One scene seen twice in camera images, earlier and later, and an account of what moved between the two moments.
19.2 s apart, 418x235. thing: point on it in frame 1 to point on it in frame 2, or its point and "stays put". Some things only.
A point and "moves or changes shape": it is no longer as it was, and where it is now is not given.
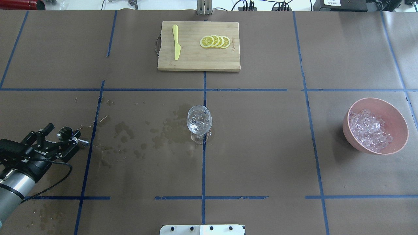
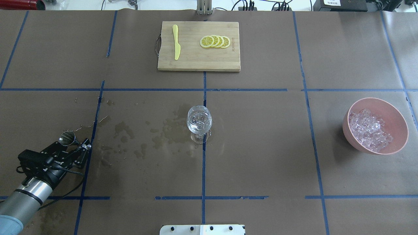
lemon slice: x=226 y=42 stays put
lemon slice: x=217 y=40 stays put
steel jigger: x=65 y=133 moves or changes shape
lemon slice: x=206 y=41 stays put
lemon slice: x=221 y=42 stays put
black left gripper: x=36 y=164 to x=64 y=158
